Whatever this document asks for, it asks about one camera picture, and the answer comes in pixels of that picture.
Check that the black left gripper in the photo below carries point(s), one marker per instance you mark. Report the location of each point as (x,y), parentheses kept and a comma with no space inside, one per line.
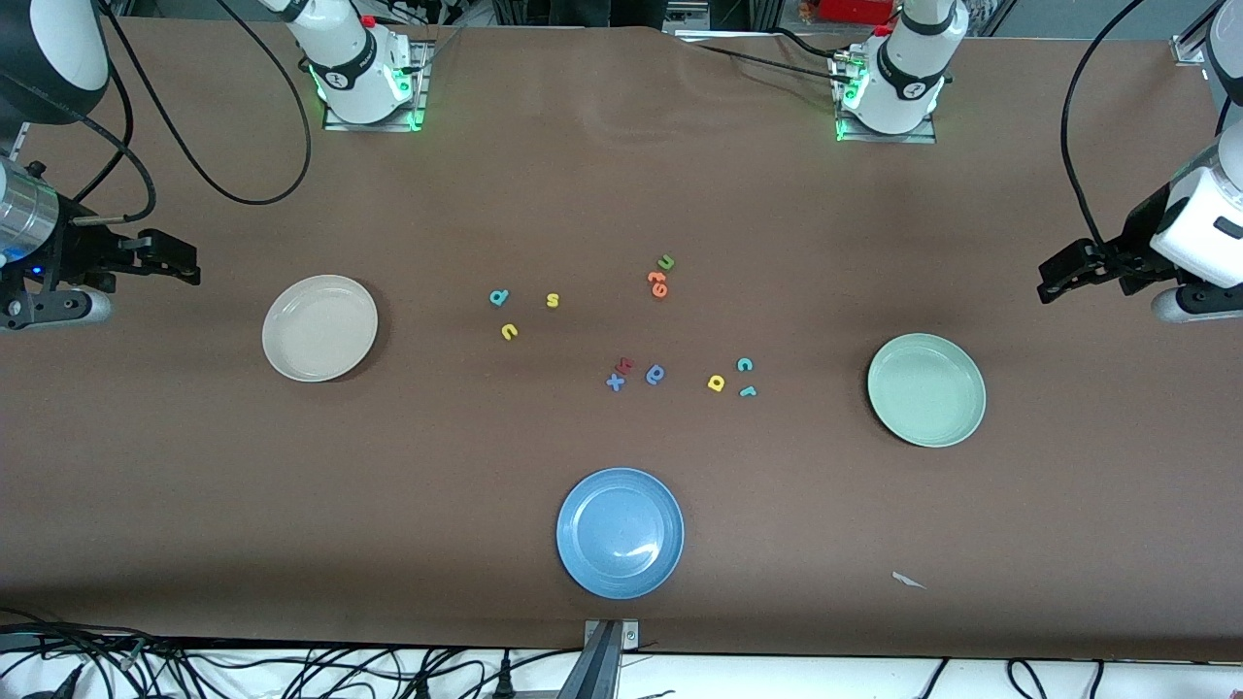
(1134,250)

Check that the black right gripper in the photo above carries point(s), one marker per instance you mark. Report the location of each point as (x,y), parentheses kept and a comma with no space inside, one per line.
(78,252)

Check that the teal foam letter b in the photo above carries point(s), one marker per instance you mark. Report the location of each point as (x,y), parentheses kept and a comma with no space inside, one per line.
(498,297)

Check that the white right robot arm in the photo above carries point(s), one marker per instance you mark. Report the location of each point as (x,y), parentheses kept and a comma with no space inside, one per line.
(354,78)

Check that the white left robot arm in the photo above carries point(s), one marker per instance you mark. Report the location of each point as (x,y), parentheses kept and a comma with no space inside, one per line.
(908,87)

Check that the beige brown round plate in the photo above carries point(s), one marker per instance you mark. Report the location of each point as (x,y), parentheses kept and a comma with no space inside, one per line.
(320,330)

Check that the light green round plate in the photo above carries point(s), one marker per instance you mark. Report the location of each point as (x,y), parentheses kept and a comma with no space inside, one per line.
(927,388)

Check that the red box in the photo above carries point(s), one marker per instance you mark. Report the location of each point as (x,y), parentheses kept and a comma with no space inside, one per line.
(855,10)

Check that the white paper scrap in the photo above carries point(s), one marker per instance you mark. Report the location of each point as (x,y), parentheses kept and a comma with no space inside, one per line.
(908,581)

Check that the brown table cover sheet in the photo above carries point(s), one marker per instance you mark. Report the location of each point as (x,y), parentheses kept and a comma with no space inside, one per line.
(680,165)

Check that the black power plug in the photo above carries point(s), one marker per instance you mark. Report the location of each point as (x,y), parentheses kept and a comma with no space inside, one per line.
(503,684)
(422,689)
(60,687)

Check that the blue round plate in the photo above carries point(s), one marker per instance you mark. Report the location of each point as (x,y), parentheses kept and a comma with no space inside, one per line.
(620,534)

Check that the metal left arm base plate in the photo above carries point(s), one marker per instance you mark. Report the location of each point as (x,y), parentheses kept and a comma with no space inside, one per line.
(918,139)

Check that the aluminium frame profile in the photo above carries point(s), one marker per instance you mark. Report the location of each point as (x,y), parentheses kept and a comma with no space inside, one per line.
(1190,47)

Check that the silver camera mount bracket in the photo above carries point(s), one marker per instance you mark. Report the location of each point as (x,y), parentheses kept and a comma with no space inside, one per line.
(630,629)

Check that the dark camera mount beam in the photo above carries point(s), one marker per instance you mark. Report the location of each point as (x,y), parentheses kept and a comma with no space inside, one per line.
(594,675)

